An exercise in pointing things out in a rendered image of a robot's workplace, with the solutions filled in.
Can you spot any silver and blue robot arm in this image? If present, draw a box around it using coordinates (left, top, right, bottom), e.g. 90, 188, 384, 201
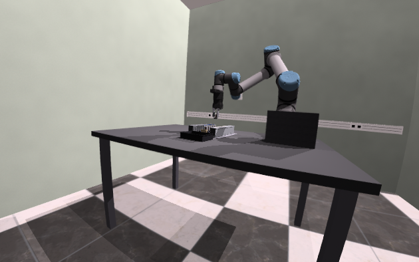
214, 45, 300, 112

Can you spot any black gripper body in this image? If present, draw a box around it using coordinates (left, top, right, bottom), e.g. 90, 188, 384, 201
210, 85, 223, 109

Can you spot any white relay panel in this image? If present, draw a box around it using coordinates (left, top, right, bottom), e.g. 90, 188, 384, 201
188, 124, 235, 139

